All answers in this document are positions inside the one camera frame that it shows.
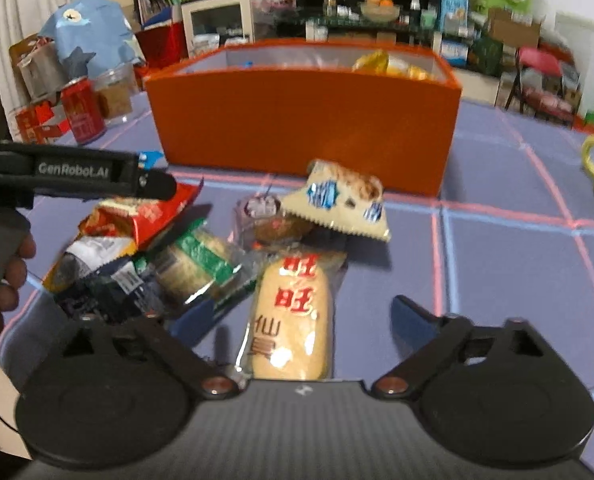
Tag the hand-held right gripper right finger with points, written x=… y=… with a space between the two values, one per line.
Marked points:
x=414 y=322

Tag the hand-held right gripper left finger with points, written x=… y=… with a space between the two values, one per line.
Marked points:
x=187 y=327

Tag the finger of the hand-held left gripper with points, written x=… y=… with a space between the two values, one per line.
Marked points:
x=159 y=185

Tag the red crinkled snack packet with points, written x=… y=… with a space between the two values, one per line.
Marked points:
x=152 y=215

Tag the green label cracker packet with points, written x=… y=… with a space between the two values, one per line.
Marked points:
x=192 y=265

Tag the cream rice cracker packet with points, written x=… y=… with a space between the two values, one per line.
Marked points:
x=292 y=310

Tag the clear brown pastry packet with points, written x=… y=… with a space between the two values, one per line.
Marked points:
x=272 y=227

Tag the orange cardboard box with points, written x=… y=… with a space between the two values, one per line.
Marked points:
x=302 y=125

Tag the yellow chips bag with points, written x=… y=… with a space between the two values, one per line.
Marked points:
x=377 y=62

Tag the person's left hand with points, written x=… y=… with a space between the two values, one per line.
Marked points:
x=19 y=260

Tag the red soda can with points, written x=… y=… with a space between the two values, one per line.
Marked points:
x=82 y=115

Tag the red gift boxes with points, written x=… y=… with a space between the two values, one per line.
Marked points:
x=37 y=122

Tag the clear plastic cup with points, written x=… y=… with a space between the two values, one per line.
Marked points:
x=114 y=100

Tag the blue plaid tablecloth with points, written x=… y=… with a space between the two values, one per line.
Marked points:
x=502 y=260

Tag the brown cardboard basket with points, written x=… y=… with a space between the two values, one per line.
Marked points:
x=37 y=70

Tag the beige sawtooth edge packet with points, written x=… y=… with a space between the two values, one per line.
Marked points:
x=337 y=210

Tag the red storage box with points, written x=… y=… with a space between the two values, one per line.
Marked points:
x=159 y=45

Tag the blue shark plush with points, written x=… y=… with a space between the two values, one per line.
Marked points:
x=92 y=30

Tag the white curtain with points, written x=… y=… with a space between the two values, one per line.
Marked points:
x=17 y=10

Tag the white television stand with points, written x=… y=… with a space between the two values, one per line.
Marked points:
x=482 y=85

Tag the dark green bag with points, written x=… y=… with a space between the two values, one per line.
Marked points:
x=484 y=55

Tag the fruit bowl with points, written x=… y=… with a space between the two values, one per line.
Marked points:
x=379 y=14

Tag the red folding chair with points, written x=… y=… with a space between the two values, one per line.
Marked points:
x=539 y=62

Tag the brown cardboard box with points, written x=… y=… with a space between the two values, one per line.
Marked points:
x=514 y=30

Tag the tall blue box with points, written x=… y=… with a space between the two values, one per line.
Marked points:
x=454 y=7

